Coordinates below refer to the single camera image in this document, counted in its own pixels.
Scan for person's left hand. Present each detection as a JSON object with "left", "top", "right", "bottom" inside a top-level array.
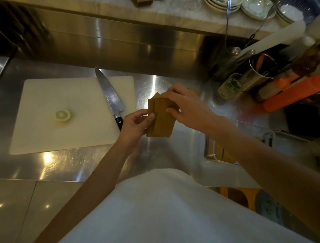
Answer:
[{"left": 119, "top": 109, "right": 156, "bottom": 147}]

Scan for person's right hand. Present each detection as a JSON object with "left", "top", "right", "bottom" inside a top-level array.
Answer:
[{"left": 161, "top": 84, "right": 219, "bottom": 133}]

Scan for person's left forearm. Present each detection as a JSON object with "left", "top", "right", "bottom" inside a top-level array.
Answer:
[{"left": 34, "top": 140, "right": 137, "bottom": 243}]

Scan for person's right forearm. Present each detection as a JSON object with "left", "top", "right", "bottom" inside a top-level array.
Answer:
[{"left": 212, "top": 117, "right": 320, "bottom": 232}]

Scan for clear rectangular container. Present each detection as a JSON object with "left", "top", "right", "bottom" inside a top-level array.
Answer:
[{"left": 204, "top": 119, "right": 276, "bottom": 168}]

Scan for glass with green herbs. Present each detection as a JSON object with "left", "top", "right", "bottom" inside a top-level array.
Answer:
[{"left": 217, "top": 73, "right": 247, "bottom": 101}]

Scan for brown coasters in container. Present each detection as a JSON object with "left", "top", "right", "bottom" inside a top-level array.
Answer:
[{"left": 215, "top": 142, "right": 237, "bottom": 164}]

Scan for white cutting board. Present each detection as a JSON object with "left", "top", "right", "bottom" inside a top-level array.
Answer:
[{"left": 9, "top": 76, "right": 137, "bottom": 156}]

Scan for lemon half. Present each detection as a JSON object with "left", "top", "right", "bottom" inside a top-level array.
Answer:
[{"left": 55, "top": 109, "right": 72, "bottom": 123}]

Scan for white apron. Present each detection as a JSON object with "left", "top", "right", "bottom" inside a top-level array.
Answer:
[{"left": 59, "top": 169, "right": 314, "bottom": 243}]

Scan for metal utensil cup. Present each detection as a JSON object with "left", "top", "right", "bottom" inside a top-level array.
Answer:
[{"left": 243, "top": 53, "right": 279, "bottom": 92}]

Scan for long metal bar spoon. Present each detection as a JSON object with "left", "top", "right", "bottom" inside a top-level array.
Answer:
[{"left": 224, "top": 0, "right": 242, "bottom": 56}]

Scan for orange plastic container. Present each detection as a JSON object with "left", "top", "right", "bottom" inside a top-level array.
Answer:
[{"left": 262, "top": 75, "right": 320, "bottom": 112}]

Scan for stack of white plates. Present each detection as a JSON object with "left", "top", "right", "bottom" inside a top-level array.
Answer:
[{"left": 204, "top": 0, "right": 243, "bottom": 13}]

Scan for metal tongs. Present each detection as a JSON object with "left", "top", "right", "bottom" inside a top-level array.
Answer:
[{"left": 244, "top": 0, "right": 282, "bottom": 49}]

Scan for white cylindrical roll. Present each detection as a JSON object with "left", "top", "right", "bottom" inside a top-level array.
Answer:
[{"left": 239, "top": 20, "right": 307, "bottom": 58}]

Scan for metal tray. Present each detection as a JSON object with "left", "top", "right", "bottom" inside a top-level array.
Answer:
[{"left": 273, "top": 130, "right": 320, "bottom": 163}]

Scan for white bowl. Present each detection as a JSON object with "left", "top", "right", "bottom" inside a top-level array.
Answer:
[{"left": 241, "top": 0, "right": 281, "bottom": 21}]

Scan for amber glass bottle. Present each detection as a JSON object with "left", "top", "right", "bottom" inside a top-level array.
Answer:
[{"left": 289, "top": 41, "right": 320, "bottom": 77}]

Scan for chef's knife with black handle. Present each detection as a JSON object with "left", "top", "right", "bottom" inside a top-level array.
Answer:
[{"left": 95, "top": 67, "right": 125, "bottom": 131}]

